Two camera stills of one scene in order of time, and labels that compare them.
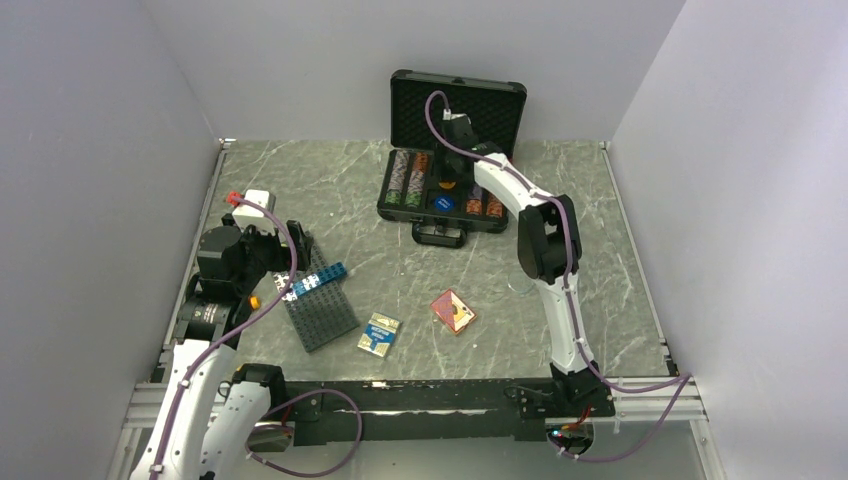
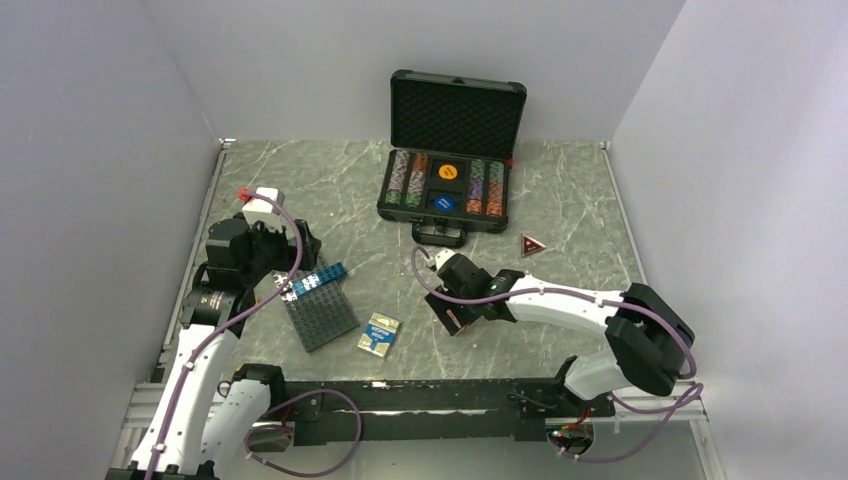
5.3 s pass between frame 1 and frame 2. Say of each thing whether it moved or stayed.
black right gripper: moved
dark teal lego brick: stayed
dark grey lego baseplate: stayed
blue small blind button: stayed
